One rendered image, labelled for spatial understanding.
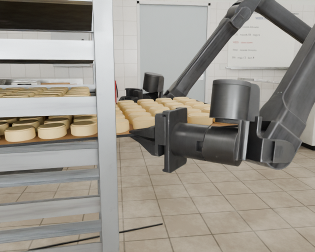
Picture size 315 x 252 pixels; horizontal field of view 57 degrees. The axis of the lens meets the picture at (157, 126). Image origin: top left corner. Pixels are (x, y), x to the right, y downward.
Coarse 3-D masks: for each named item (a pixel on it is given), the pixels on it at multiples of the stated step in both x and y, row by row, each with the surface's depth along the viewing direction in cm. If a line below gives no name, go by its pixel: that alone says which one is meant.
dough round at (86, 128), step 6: (90, 120) 57; (72, 126) 53; (78, 126) 52; (84, 126) 52; (90, 126) 53; (96, 126) 54; (72, 132) 53; (78, 132) 52; (84, 132) 52; (90, 132) 53; (96, 132) 55
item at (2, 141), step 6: (72, 120) 69; (132, 126) 59; (36, 132) 57; (126, 132) 54; (0, 138) 53; (36, 138) 52; (54, 138) 52; (60, 138) 51; (66, 138) 51; (0, 144) 49
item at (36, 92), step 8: (0, 88) 78; (8, 88) 77; (16, 88) 78; (24, 88) 80; (32, 88) 76; (40, 88) 76; (48, 88) 76; (56, 88) 76; (64, 88) 76; (72, 88) 76; (80, 88) 76; (88, 88) 83; (0, 96) 60; (8, 96) 55; (16, 96) 55; (24, 96) 56; (32, 96) 62; (40, 96) 54; (48, 96) 54; (56, 96) 57; (64, 96) 54
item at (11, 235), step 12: (24, 228) 92; (36, 228) 93; (48, 228) 94; (60, 228) 95; (72, 228) 96; (84, 228) 97; (96, 228) 97; (0, 240) 90; (12, 240) 90; (24, 240) 91
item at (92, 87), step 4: (44, 84) 86; (48, 84) 86; (52, 84) 86; (56, 84) 87; (60, 84) 87; (64, 84) 87; (68, 84) 87; (72, 84) 88; (76, 84) 88; (80, 84) 88; (84, 84) 88; (88, 84) 89; (92, 84) 89; (4, 88) 84; (68, 88) 88; (92, 88) 89
